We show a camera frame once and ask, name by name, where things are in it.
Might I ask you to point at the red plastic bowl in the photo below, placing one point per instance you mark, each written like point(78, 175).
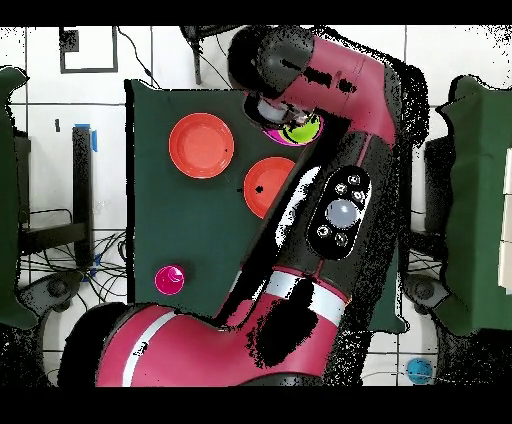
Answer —
point(200, 146)
point(264, 188)

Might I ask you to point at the pink plastic bowl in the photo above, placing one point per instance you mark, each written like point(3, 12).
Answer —
point(274, 136)

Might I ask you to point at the green plastic cup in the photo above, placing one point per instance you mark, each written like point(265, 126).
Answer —
point(304, 132)

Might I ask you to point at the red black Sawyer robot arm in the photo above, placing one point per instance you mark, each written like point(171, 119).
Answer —
point(344, 88)

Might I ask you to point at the dark green tablecloth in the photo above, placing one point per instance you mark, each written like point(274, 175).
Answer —
point(180, 232)

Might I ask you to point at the red plastic cup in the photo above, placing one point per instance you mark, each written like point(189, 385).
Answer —
point(166, 282)

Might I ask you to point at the grey tripod leg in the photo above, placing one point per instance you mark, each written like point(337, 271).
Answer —
point(197, 64)

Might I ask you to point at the blue tape strip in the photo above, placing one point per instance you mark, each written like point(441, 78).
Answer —
point(94, 140)

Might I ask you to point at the black metal stand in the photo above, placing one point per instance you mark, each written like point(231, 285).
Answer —
point(82, 180)

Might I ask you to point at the green cloth side table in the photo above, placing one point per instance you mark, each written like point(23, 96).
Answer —
point(8, 200)
point(480, 200)

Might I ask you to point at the blue round object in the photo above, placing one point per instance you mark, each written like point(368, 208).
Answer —
point(419, 370)

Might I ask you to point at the black square floor frame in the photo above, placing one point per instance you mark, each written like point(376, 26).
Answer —
point(88, 70)

